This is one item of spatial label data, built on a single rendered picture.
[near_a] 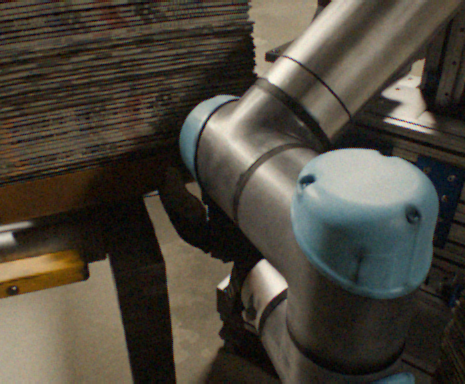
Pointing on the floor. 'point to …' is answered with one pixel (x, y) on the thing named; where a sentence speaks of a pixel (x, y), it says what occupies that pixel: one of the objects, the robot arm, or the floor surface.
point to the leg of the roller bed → (153, 366)
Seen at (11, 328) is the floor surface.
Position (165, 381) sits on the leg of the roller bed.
